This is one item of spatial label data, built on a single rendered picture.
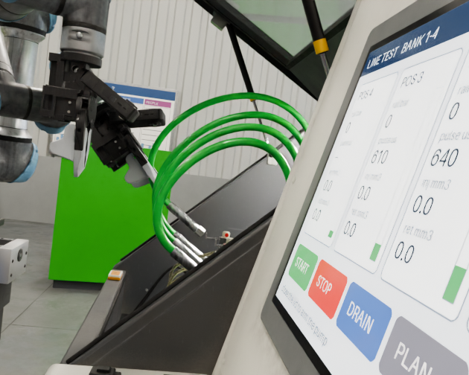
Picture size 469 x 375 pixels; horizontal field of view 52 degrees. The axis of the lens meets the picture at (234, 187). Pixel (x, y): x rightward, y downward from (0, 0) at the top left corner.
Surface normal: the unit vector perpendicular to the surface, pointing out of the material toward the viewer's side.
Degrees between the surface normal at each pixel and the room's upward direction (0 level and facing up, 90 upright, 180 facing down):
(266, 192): 90
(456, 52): 76
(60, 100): 90
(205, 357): 90
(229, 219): 90
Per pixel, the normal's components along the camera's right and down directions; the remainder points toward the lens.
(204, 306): 0.12, 0.07
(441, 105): -0.92, -0.36
